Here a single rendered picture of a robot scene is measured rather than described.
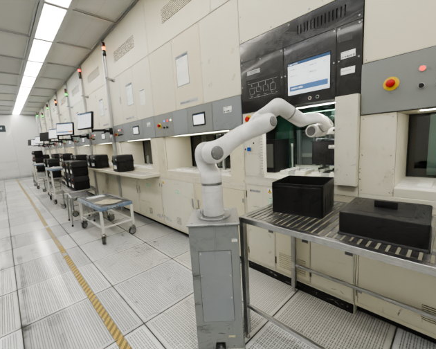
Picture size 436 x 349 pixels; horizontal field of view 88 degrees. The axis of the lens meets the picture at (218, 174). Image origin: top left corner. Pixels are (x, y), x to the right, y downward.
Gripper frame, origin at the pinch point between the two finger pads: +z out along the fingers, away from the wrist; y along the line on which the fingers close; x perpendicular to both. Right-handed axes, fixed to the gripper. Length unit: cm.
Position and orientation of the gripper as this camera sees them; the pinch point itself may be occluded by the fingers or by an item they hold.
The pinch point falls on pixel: (331, 130)
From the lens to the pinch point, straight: 195.6
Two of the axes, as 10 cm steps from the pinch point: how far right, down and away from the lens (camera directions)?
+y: 6.5, 0.8, -7.6
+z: 7.6, -1.4, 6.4
